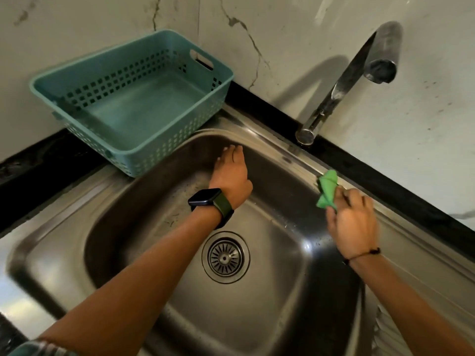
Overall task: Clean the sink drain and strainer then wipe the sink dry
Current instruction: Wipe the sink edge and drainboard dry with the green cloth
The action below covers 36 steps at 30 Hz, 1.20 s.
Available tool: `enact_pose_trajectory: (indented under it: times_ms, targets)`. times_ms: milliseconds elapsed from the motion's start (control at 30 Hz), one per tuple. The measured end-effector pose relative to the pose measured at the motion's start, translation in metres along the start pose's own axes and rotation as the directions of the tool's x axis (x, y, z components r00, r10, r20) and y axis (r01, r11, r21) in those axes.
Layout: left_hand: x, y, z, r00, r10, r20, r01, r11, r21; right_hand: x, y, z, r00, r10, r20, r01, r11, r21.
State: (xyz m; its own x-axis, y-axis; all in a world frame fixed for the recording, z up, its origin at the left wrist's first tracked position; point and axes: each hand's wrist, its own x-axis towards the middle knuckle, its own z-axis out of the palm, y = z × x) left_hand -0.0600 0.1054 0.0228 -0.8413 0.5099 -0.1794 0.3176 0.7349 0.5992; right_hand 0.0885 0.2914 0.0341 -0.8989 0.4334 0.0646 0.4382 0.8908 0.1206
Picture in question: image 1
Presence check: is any person's right hand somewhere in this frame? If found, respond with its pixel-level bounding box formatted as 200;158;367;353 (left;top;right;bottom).
326;187;379;261

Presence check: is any chrome sink faucet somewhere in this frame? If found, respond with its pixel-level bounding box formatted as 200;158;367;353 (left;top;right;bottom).
295;21;404;145

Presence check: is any green scrub cloth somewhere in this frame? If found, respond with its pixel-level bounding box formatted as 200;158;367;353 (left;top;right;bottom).
316;170;339;213

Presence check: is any person's left hand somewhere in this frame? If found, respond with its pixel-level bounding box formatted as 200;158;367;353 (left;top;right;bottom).
209;145;254;210

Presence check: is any round metal sink drain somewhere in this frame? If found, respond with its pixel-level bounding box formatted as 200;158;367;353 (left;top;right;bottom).
201;231;251;284

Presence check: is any black cord bracelet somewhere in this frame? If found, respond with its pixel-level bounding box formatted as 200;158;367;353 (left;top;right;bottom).
342;248;381;266

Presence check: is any stainless steel sink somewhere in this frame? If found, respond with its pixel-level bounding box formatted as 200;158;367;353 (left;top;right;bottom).
0;106;475;356

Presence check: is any teal plastic perforated basket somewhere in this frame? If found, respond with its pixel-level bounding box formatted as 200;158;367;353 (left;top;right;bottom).
30;29;235;178

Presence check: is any person's right forearm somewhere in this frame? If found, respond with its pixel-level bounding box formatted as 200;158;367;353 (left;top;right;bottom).
349;252;475;356

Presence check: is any striped shirt sleeve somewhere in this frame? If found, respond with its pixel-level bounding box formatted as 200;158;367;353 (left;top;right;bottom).
7;339;80;356

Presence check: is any black smartwatch with green strap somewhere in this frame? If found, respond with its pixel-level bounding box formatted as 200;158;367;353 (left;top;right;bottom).
188;188;235;230

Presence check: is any person's left forearm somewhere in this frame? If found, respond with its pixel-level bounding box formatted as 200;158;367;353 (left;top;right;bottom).
39;206;223;356

